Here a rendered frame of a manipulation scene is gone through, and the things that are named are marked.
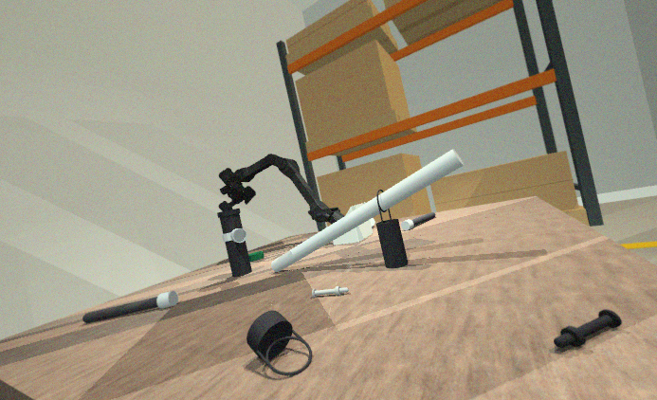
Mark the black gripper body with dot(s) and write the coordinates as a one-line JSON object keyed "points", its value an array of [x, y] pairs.
{"points": [[236, 199]]}

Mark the pale grey cup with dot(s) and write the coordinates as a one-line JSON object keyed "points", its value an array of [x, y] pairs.
{"points": [[238, 235]]}

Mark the black post with cap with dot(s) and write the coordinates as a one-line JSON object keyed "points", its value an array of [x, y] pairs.
{"points": [[237, 252]]}

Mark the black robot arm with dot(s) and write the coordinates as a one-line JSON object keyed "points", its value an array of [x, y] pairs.
{"points": [[319, 211]]}

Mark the black bolt with nut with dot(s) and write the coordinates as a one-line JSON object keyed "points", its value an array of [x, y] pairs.
{"points": [[575, 336]]}

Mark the green ring clamp with two tabs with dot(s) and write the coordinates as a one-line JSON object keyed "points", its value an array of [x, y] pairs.
{"points": [[256, 256]]}

